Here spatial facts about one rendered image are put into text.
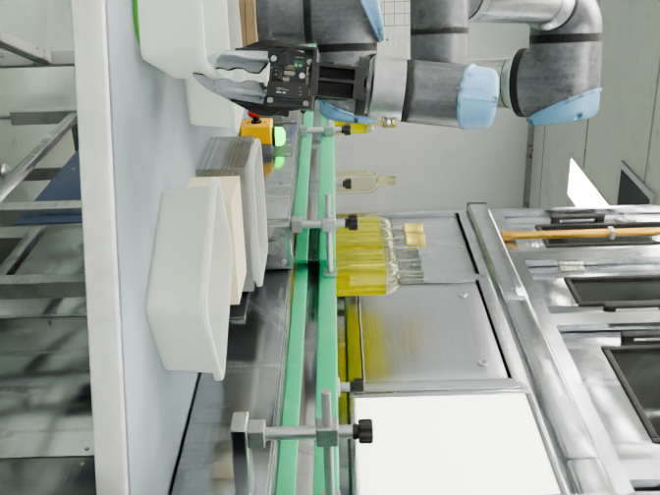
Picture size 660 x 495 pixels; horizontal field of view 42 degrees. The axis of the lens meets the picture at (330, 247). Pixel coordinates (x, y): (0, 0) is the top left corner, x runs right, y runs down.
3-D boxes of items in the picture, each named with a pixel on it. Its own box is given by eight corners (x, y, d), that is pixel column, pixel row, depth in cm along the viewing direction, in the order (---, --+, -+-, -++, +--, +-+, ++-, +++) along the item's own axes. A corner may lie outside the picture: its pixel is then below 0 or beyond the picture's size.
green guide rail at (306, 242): (295, 263, 168) (335, 262, 168) (294, 259, 168) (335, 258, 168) (311, 64, 327) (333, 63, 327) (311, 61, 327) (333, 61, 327)
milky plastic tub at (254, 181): (210, 294, 145) (261, 292, 145) (197, 168, 136) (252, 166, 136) (222, 250, 161) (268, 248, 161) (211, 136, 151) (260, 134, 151)
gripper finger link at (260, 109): (232, 74, 104) (302, 80, 104) (234, 75, 106) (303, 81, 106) (229, 113, 105) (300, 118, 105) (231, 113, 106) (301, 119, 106)
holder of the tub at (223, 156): (210, 320, 147) (255, 319, 147) (194, 169, 136) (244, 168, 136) (222, 276, 163) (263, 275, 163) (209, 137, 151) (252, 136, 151)
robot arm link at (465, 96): (484, 129, 109) (495, 135, 100) (398, 120, 109) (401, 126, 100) (492, 66, 107) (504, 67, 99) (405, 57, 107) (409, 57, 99)
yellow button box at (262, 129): (240, 156, 197) (272, 155, 197) (238, 125, 194) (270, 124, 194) (243, 146, 204) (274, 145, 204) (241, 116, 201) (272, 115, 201)
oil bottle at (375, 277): (294, 299, 173) (401, 296, 172) (293, 274, 170) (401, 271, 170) (295, 286, 178) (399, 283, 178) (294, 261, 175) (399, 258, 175)
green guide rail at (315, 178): (293, 229, 165) (334, 228, 165) (292, 224, 165) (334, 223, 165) (311, 44, 324) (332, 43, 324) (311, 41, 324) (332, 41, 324)
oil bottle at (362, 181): (306, 195, 254) (396, 192, 253) (305, 178, 251) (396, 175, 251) (307, 188, 259) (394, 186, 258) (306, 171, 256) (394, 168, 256)
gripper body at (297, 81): (266, 39, 98) (371, 49, 98) (272, 48, 106) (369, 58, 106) (260, 106, 99) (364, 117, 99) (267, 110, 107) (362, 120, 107)
